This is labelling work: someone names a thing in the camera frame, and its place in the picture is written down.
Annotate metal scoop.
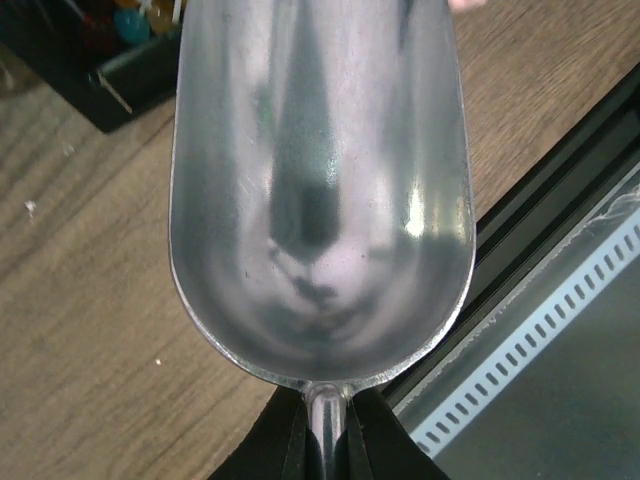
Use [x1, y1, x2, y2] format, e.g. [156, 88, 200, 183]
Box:
[169, 1, 476, 479]

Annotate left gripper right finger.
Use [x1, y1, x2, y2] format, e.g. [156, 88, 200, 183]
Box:
[339, 389, 448, 480]

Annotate black bin round lollipops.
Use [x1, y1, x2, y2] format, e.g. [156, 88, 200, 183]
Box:
[1, 0, 186, 133]

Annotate light blue slotted cable duct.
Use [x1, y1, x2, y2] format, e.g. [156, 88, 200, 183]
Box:
[410, 212, 639, 456]

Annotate black aluminium frame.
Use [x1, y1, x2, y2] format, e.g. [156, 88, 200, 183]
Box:
[381, 68, 639, 407]

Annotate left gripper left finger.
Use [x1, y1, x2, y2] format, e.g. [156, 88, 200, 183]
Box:
[209, 387, 320, 480]

